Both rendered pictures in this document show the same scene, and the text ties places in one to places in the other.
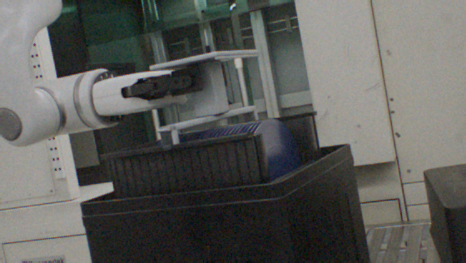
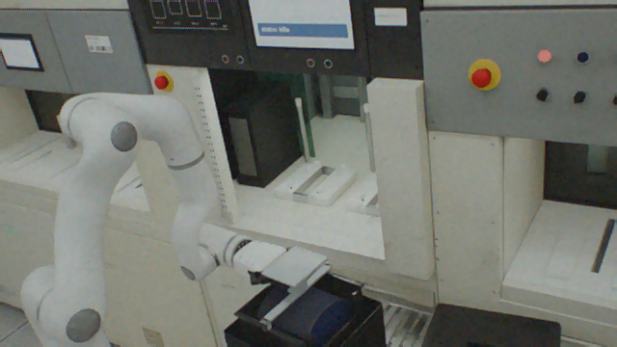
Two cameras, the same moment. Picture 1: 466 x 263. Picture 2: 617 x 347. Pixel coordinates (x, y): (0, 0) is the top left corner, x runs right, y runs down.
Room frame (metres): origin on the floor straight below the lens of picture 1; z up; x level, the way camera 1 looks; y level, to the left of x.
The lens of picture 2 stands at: (-0.29, -0.36, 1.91)
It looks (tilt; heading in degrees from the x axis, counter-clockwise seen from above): 27 degrees down; 16
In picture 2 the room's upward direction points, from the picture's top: 9 degrees counter-clockwise
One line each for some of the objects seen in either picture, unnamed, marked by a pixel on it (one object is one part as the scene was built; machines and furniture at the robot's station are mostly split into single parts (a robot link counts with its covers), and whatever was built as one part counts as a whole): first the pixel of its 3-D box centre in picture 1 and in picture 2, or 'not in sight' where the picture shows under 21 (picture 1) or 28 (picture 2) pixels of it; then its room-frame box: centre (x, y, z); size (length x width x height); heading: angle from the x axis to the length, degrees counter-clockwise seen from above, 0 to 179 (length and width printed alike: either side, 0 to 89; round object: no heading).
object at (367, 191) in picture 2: not in sight; (388, 194); (1.47, -0.12, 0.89); 0.22 x 0.21 x 0.04; 161
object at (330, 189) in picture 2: not in sight; (315, 182); (1.56, 0.14, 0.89); 0.22 x 0.21 x 0.04; 161
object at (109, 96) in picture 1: (136, 91); (258, 259); (0.88, 0.12, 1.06); 0.11 x 0.10 x 0.07; 63
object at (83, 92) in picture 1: (102, 98); (241, 252); (0.92, 0.18, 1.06); 0.09 x 0.03 x 0.08; 153
